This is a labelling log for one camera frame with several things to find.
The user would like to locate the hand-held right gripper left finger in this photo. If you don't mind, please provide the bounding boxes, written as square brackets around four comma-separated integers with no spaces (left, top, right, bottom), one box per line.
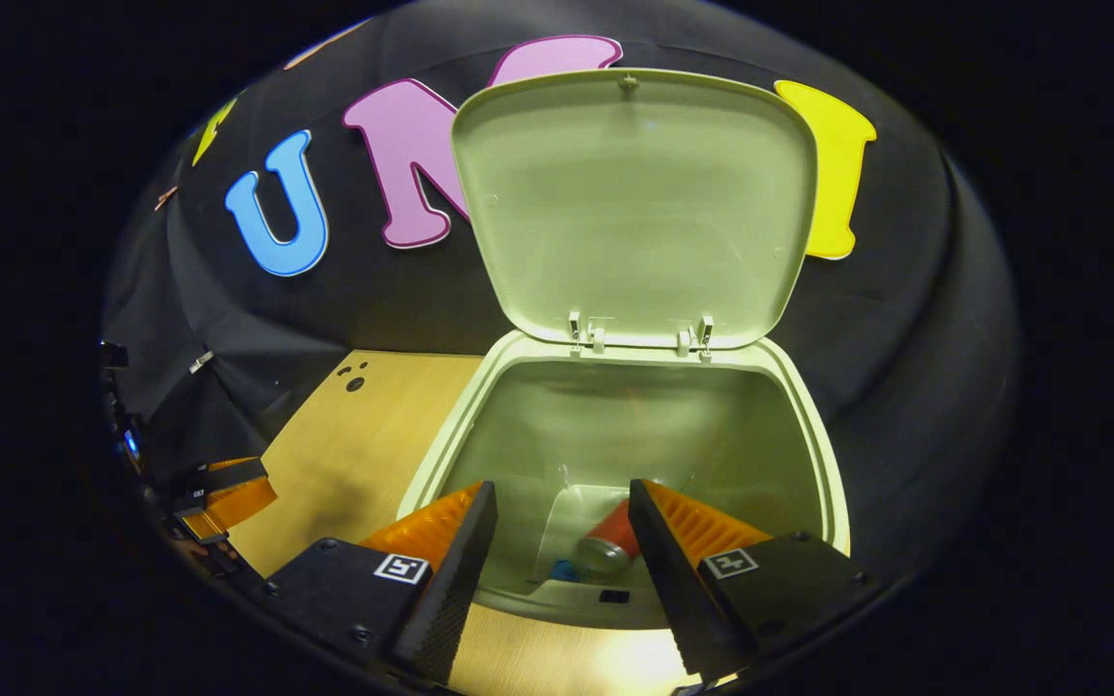
[262,480,498,685]

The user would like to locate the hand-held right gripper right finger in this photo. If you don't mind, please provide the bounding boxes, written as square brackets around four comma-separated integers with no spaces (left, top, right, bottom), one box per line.
[628,478,877,682]

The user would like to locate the red pop can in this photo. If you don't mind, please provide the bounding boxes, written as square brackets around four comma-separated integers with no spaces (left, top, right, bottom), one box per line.
[574,498,643,578]

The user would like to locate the pale green desktop garbage bin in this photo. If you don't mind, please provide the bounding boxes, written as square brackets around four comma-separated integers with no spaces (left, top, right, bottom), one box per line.
[396,68,851,629]

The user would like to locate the wooden desktop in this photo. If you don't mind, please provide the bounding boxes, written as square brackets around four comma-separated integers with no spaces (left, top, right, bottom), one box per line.
[226,350,713,696]

